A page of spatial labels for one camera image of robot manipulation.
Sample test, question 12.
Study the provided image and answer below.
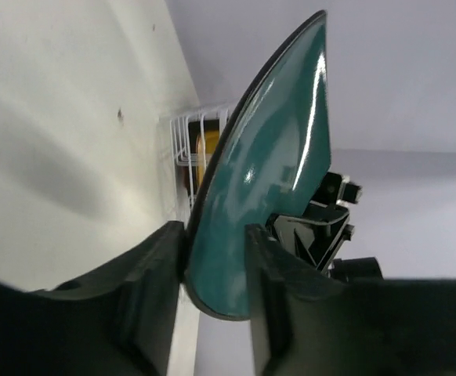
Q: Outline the dark teal square plate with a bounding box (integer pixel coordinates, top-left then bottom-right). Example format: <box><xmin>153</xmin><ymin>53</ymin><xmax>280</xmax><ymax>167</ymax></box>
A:
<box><xmin>185</xmin><ymin>10</ymin><xmax>331</xmax><ymax>321</ymax></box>

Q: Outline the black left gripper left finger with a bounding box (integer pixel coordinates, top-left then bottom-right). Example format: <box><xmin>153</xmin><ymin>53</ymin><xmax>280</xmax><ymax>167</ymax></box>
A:
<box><xmin>0</xmin><ymin>221</ymin><xmax>184</xmax><ymax>375</ymax></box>

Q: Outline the yellow square plate black rim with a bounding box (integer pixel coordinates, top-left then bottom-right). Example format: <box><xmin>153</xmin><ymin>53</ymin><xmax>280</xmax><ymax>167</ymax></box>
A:
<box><xmin>188</xmin><ymin>118</ymin><xmax>220</xmax><ymax>192</ymax></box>

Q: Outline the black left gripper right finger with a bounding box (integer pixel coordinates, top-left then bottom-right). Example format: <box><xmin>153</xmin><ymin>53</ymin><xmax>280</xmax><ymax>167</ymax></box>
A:
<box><xmin>244</xmin><ymin>225</ymin><xmax>456</xmax><ymax>375</ymax></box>

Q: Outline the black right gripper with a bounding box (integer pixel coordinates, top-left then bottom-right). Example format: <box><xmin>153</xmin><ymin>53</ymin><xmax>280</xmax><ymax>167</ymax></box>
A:
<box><xmin>266</xmin><ymin>172</ymin><xmax>381</xmax><ymax>280</ymax></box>

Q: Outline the clear wire dish rack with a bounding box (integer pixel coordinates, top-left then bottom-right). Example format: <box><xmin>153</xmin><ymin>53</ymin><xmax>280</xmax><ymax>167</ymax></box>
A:
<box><xmin>169</xmin><ymin>103</ymin><xmax>235</xmax><ymax>207</ymax></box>

